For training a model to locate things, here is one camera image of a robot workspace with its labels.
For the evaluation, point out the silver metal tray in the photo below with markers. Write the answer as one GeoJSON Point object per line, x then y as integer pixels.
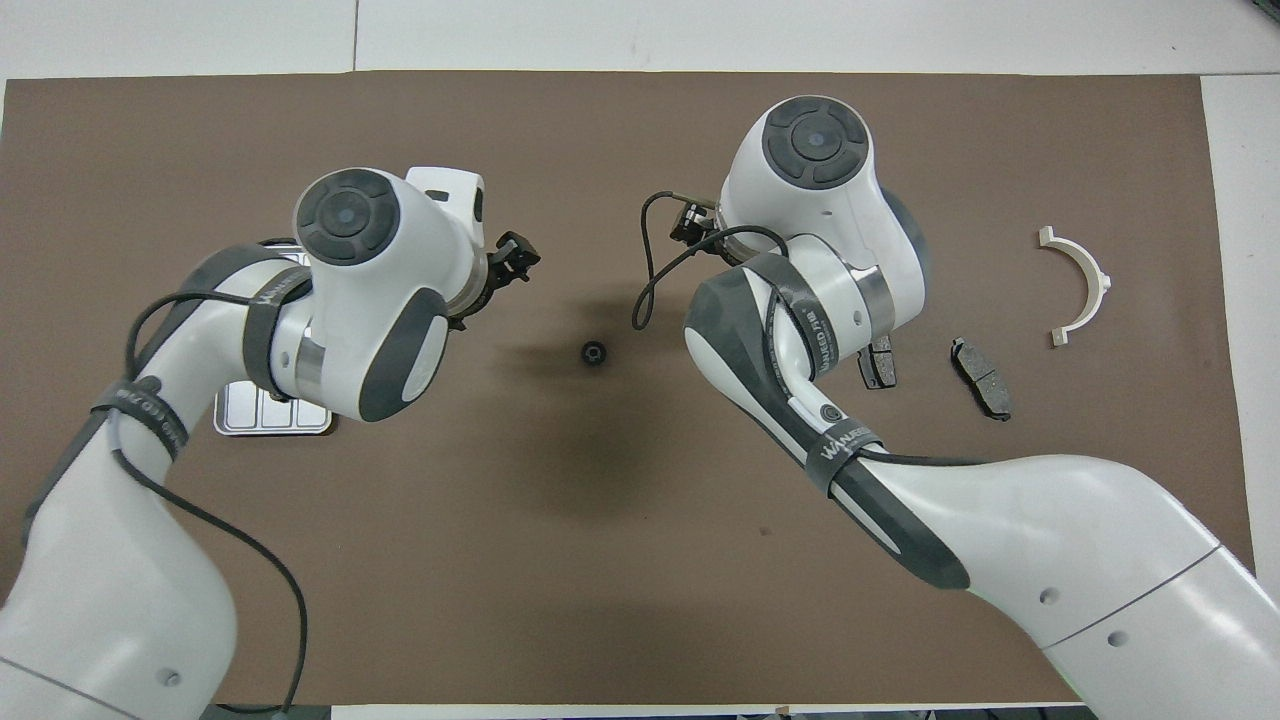
{"type": "Point", "coordinates": [270, 415]}

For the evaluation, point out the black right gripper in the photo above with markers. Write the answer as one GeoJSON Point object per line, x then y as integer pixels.
{"type": "Point", "coordinates": [695, 225]}

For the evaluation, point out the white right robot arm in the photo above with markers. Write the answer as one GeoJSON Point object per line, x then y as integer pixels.
{"type": "Point", "coordinates": [1000, 520]}

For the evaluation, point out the rectangular dark brake pad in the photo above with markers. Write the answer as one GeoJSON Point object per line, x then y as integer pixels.
{"type": "Point", "coordinates": [882, 368]}

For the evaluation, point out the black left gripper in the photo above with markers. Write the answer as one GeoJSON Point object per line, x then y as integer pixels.
{"type": "Point", "coordinates": [495, 272]}

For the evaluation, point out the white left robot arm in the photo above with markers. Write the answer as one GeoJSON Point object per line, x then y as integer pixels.
{"type": "Point", "coordinates": [120, 560]}

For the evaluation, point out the brown table mat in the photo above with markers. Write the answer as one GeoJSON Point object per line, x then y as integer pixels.
{"type": "Point", "coordinates": [600, 550]}

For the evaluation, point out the black bearing gear white centre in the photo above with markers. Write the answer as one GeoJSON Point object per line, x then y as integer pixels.
{"type": "Point", "coordinates": [594, 352]}

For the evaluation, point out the white semicircular bracket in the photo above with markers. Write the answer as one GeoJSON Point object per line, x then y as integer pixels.
{"type": "Point", "coordinates": [1096, 283]}

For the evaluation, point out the curved dark brake pad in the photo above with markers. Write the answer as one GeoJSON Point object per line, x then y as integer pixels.
{"type": "Point", "coordinates": [982, 378]}

